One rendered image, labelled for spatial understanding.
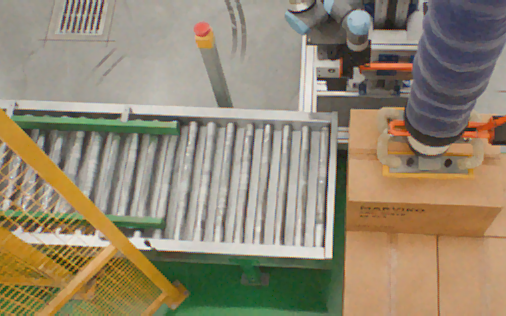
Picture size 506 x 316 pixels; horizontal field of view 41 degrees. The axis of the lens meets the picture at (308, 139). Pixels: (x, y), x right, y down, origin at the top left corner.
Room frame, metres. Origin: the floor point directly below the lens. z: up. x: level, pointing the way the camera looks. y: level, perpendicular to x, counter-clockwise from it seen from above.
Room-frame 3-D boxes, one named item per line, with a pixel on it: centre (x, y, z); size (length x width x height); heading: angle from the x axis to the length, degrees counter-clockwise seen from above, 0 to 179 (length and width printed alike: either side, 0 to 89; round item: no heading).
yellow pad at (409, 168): (0.93, -0.44, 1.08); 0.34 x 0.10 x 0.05; 84
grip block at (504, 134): (1.00, -0.70, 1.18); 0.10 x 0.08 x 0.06; 174
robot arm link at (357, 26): (1.31, -0.20, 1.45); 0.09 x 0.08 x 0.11; 35
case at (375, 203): (1.02, -0.46, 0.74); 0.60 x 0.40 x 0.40; 83
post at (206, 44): (1.64, 0.42, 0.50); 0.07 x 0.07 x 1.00; 83
